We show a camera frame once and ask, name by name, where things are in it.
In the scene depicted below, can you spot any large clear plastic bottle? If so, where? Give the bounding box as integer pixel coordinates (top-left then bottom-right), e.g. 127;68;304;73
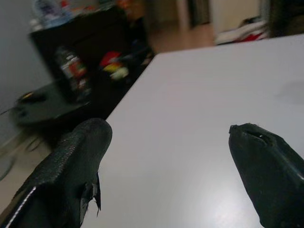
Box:
33;0;72;26

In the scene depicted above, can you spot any black storage cabinet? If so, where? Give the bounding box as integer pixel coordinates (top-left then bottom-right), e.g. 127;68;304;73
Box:
28;6;154;119

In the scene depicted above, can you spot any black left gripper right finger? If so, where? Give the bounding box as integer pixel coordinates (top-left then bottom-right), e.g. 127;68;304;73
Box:
228;123;304;228

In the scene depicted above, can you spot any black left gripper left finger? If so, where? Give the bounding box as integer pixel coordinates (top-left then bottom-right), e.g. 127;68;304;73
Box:
0;118;113;228

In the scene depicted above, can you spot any red cloth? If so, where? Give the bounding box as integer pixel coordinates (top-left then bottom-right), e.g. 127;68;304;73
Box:
243;32;268;43

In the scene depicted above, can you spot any black glossy round table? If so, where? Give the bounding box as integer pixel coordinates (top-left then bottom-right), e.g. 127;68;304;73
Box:
11;82;92;127

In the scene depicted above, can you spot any pale green white toy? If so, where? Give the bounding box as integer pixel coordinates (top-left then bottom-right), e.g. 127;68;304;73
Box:
110;67;130;81

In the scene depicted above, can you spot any clear bottle with red label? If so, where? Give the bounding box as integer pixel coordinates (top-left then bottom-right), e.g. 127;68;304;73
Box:
54;46;93;103

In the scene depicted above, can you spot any yellow packet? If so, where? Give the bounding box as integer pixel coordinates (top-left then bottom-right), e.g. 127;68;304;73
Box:
102;64;120;73

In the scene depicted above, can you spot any red packet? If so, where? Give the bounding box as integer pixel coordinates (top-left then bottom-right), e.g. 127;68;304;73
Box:
99;51;122;68

